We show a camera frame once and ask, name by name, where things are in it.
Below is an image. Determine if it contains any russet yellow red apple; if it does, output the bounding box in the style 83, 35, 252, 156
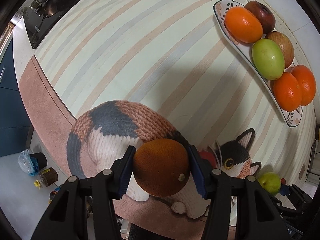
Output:
265, 31, 294, 68

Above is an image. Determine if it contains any blue kitchen cabinet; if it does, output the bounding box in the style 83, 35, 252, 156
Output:
0, 41, 31, 157

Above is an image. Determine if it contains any black smartphone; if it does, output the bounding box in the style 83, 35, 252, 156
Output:
306, 140, 318, 179

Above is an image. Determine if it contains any small brown jar on floor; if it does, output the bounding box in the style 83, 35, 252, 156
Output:
39, 167, 58, 187

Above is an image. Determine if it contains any green apple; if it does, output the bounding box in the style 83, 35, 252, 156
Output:
251, 38, 285, 80
258, 172, 281, 196

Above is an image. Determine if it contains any brown round fruit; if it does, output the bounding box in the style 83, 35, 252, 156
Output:
133, 139, 190, 197

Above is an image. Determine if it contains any oval floral ceramic plate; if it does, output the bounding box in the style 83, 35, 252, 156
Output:
213, 0, 303, 127

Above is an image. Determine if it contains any black cup on floor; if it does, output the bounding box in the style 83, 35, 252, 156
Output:
30, 152, 47, 174

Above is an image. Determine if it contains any blue plastic bag on floor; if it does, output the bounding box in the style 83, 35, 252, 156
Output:
17, 149, 35, 176

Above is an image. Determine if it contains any medium orange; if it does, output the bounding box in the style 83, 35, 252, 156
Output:
224, 7, 263, 43
273, 72, 302, 112

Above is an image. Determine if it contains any red cherry tomato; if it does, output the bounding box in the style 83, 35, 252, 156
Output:
199, 151, 217, 168
280, 178, 286, 185

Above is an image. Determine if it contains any dark red pomegranate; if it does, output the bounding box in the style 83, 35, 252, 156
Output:
245, 1, 276, 34

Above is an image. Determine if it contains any striped cat print table mat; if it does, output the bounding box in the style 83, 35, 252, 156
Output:
18, 0, 318, 240

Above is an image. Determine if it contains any black gas stove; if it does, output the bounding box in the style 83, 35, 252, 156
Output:
23, 0, 80, 49

